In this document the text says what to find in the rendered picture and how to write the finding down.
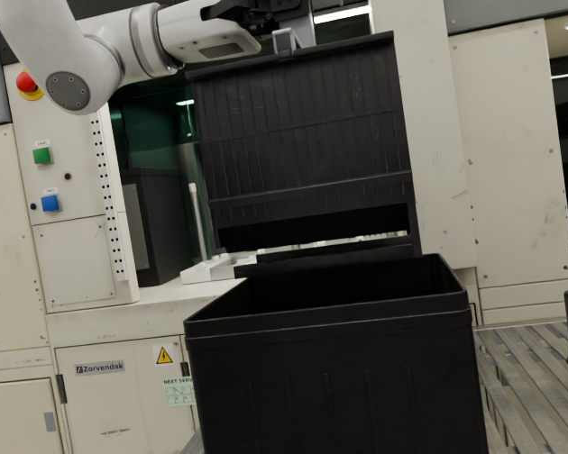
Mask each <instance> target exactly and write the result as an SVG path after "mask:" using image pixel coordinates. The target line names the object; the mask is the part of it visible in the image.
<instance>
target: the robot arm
mask: <svg viewBox="0 0 568 454"><path fill-rule="evenodd" d="M309 14H310V11H309V4H308V0H189V1H187V2H184V3H181V4H178V5H173V6H171V7H169V6H167V5H159V4H157V3H151V4H147V5H140V6H136V7H133V8H129V9H124V10H121V11H117V12H113V13H109V14H102V15H99V16H95V17H90V18H87V19H83V20H79V21H76V20H75V18H74V16H73V14H72V12H71V11H70V9H69V5H68V3H67V0H0V31H1V33H2V34H3V35H4V37H5V40H6V41H7V43H8V44H9V46H10V48H11V49H12V51H13V52H14V54H15V56H16V57H17V58H18V59H19V61H20V62H21V63H22V65H23V67H24V68H25V70H26V71H27V72H28V74H29V75H30V77H31V78H32V80H33V81H34V82H35V83H36V85H37V86H38V87H39V89H40V90H41V91H42V92H43V93H44V94H45V95H46V96H47V97H48V98H49V99H50V100H51V101H52V102H53V103H54V104H55V105H56V106H57V107H58V108H60V109H61V110H63V111H64V112H67V113H69V114H74V115H88V114H92V113H94V112H96V111H98V110H99V109H100V108H101V107H102V106H104V105H105V104H106V102H107V101H108V100H109V99H110V97H111V96H112V95H113V93H114V92H115V90H116V89H118V88H120V87H121V86H125V85H128V84H131V83H135V82H139V81H143V80H148V79H153V78H157V77H166V76H169V75H174V74H176V72H177V71H178V69H182V68H184V66H185V63H195V62H206V61H213V60H219V59H230V58H236V57H241V56H247V55H252V54H257V53H258V52H260V50H261V45H260V44H259V43H258V41H266V40H267V39H268V38H271V37H272V32H273V31H276V30H279V22H282V21H287V20H290V19H295V18H298V17H303V16H307V15H309ZM261 23H262V27H261ZM253 25H256V29H252V26H253Z"/></svg>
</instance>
